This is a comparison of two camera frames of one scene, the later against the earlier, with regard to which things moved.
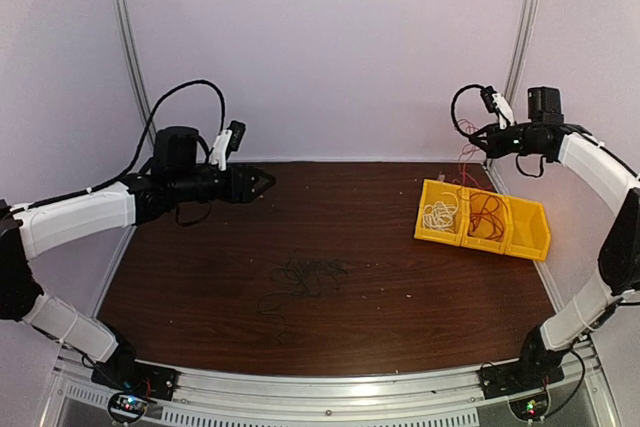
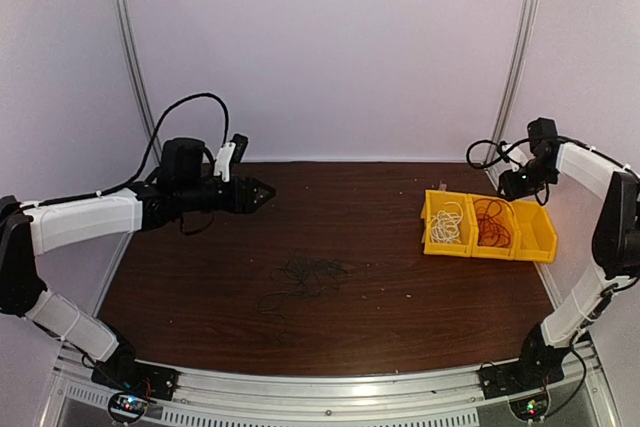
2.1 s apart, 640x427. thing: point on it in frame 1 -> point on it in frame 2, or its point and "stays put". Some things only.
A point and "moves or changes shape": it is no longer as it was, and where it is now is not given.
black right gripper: x=494 y=147 -> x=513 y=189
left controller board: x=128 y=406 stays put
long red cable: x=486 y=217 moves or changes shape
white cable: x=439 y=215 -> x=445 y=227
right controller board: x=531 y=406 stays put
